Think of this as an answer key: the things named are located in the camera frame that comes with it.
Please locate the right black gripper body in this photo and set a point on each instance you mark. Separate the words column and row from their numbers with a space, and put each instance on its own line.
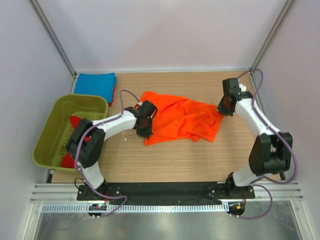
column 222, row 105

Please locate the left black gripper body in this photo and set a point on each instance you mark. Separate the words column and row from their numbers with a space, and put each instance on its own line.
column 148, row 123

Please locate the orange t shirt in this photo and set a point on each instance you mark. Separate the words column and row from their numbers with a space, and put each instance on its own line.
column 180, row 118

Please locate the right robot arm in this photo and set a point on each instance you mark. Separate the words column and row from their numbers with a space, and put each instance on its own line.
column 271, row 152

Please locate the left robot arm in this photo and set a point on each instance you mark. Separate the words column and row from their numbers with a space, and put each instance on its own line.
column 87, row 140

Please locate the blue folded t shirt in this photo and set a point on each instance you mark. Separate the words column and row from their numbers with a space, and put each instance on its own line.
column 95, row 84

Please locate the red t shirt in basket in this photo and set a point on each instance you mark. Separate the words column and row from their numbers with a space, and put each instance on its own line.
column 79, row 125

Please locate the olive green plastic basket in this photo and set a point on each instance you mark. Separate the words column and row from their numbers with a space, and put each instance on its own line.
column 51, row 145

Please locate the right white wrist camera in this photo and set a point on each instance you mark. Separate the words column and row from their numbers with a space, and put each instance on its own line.
column 242, row 87

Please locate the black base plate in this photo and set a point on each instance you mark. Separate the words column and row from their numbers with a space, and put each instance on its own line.
column 178, row 193

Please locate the right aluminium corner post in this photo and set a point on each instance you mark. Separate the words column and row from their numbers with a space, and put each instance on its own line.
column 280, row 19

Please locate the aluminium corner post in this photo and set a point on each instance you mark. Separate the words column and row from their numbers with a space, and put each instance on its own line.
column 52, row 35
column 280, row 19

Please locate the white slotted cable duct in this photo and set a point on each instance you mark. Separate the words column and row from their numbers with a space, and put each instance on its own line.
column 100, row 208

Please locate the aluminium frame rail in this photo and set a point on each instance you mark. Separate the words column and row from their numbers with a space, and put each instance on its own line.
column 64, row 192

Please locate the left aluminium corner post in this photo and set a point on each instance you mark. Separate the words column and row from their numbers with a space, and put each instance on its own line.
column 52, row 35

